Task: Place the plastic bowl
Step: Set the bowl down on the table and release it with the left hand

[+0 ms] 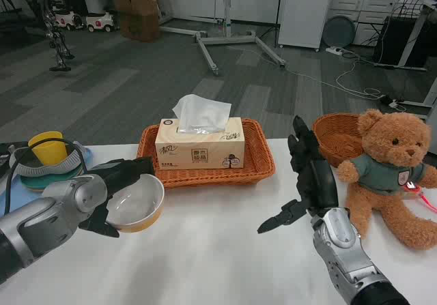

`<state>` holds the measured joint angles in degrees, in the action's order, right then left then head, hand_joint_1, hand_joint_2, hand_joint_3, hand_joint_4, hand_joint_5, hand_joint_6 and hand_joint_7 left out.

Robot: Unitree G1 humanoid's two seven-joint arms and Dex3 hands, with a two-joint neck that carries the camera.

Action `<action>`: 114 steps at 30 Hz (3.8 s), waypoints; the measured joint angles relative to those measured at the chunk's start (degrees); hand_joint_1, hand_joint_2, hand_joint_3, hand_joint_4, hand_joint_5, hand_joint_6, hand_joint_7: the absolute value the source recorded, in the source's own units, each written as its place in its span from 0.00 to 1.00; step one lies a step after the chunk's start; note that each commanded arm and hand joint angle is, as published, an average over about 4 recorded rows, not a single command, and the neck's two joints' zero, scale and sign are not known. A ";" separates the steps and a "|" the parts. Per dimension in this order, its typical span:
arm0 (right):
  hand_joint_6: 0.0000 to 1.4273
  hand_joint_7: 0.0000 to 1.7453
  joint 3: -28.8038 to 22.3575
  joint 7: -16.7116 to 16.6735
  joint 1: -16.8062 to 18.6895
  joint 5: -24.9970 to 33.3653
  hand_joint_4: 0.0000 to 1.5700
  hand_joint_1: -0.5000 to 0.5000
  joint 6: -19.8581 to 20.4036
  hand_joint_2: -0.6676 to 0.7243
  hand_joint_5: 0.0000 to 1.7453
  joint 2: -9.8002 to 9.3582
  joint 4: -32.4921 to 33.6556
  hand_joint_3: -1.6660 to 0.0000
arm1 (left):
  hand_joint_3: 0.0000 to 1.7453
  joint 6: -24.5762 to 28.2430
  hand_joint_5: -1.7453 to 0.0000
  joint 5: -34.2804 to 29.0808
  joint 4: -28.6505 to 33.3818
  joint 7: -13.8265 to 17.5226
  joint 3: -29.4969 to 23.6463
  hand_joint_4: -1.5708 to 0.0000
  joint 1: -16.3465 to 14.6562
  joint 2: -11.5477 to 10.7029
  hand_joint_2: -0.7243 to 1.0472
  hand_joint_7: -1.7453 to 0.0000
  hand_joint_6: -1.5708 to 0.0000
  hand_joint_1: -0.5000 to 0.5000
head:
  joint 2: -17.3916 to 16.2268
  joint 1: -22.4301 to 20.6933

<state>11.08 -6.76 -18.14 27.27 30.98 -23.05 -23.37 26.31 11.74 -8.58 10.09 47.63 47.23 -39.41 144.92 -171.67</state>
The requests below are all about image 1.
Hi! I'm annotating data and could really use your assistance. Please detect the red lanyard tag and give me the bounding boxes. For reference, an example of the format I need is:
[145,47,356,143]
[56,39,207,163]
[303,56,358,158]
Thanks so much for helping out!
[404,181,437,213]

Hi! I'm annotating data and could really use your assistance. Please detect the white floor cable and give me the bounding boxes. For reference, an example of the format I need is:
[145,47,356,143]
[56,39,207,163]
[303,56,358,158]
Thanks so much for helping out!
[283,57,407,111]

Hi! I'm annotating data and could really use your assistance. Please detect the large brown cardboard box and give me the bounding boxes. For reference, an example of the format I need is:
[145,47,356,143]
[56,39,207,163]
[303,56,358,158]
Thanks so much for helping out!
[115,0,161,43]

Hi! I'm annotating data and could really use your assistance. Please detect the white tissue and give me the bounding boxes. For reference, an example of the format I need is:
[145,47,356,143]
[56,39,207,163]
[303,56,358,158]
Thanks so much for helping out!
[171,93,232,134]

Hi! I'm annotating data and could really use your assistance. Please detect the black power adapter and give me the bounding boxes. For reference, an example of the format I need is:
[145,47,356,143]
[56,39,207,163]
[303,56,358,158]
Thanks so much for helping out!
[378,95,406,110]

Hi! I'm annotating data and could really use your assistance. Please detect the rectangular orange wicker basket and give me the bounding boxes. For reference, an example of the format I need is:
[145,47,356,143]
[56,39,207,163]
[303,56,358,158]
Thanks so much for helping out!
[136,118,277,189]

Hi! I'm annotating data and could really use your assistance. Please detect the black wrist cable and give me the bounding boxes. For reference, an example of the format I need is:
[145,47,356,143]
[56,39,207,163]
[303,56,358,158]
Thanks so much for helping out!
[3,138,88,216]

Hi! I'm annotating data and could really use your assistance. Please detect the white and orange plastic bowl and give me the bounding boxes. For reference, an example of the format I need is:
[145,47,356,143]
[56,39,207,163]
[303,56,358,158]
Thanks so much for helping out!
[104,173,165,234]

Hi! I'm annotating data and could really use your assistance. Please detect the teal plastic plate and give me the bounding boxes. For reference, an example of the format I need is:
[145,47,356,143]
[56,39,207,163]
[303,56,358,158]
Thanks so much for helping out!
[19,166,85,187]

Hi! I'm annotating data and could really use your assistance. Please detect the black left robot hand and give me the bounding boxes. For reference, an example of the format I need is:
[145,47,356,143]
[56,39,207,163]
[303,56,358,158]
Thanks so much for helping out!
[78,156,156,239]

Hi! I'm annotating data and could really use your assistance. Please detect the round orange wicker basket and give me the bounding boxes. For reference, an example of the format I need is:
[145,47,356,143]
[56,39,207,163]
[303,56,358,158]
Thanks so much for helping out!
[311,113,365,169]

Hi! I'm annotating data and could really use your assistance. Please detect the beige tissue box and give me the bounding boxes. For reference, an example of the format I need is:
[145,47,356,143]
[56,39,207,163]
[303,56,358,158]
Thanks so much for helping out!
[154,117,246,170]

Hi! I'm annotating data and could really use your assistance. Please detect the white desk frame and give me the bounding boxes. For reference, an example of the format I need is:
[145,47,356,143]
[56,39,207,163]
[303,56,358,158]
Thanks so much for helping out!
[397,0,437,72]

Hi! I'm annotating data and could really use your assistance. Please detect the light blue plastic tray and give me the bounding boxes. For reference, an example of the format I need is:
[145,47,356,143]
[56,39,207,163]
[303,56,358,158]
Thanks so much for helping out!
[0,143,94,217]

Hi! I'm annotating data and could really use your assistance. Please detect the green plastic plate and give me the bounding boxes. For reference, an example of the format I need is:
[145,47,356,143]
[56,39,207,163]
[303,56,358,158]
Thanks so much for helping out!
[20,171,86,193]

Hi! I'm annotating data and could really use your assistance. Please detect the yellow plastic cup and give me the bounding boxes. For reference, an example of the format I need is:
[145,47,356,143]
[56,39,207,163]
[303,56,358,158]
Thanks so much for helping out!
[27,131,69,166]

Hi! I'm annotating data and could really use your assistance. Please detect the black computer case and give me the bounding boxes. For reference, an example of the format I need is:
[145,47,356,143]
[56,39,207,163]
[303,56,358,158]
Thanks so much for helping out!
[371,15,437,69]

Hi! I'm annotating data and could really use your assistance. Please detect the brown teddy bear green shirt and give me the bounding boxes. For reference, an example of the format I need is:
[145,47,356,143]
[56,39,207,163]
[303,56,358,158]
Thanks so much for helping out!
[337,108,437,251]

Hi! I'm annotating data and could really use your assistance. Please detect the white drawer cabinet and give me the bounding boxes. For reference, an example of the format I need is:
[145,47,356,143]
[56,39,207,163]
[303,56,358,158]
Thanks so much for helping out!
[329,0,399,48]

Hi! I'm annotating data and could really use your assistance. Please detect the grey humanoid robot legs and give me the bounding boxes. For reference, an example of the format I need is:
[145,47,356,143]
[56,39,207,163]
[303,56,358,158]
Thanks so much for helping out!
[18,0,76,73]

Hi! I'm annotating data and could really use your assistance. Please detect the round grey tray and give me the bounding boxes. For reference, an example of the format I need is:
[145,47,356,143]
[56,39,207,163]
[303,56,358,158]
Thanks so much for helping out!
[322,15,356,48]

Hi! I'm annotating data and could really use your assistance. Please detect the grey rimmed bowl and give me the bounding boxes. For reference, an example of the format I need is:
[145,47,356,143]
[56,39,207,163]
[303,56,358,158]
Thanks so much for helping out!
[9,141,85,177]

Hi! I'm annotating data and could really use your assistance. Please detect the white tall cabinet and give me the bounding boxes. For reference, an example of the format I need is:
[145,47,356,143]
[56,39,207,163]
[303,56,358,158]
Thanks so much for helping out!
[277,0,335,52]

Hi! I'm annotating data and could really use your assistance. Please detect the white wheeled lifting stand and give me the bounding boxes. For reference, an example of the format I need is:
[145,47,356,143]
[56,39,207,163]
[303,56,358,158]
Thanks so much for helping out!
[158,0,286,76]

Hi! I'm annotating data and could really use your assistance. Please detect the white toy ride-on car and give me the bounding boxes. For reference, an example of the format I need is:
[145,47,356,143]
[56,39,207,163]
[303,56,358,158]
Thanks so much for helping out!
[85,11,115,33]
[53,10,85,31]

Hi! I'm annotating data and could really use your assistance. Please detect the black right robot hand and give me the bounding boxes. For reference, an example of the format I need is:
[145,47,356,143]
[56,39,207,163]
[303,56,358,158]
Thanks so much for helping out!
[256,115,340,235]

